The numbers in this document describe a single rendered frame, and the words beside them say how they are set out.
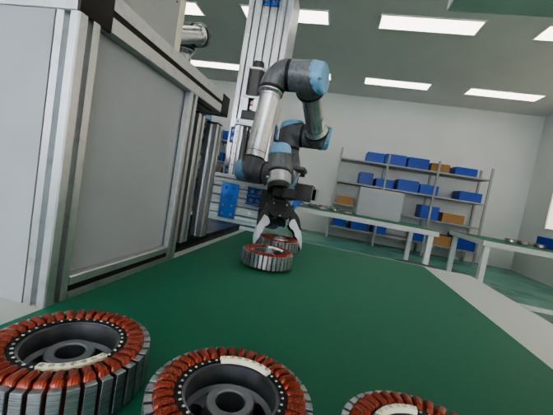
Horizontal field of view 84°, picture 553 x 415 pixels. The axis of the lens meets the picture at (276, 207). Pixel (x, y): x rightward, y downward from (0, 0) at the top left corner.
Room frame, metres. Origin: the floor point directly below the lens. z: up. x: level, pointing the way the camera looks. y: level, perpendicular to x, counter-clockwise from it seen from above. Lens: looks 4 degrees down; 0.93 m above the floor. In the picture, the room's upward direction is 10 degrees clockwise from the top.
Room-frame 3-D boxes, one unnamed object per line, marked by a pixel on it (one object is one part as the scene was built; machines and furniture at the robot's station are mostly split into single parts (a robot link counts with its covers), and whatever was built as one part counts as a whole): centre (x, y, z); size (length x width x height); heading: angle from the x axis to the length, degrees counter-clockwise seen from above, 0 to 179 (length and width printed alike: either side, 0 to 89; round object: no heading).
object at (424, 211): (6.61, -3.21, 0.92); 0.42 x 0.36 x 0.28; 169
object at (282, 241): (0.84, -0.02, 0.77); 0.11 x 0.11 x 0.04
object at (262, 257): (0.66, 0.00, 0.77); 0.11 x 0.11 x 0.04
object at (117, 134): (0.47, 0.22, 0.91); 0.28 x 0.03 x 0.32; 170
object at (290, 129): (1.59, -0.01, 1.20); 0.13 x 0.12 x 0.14; 75
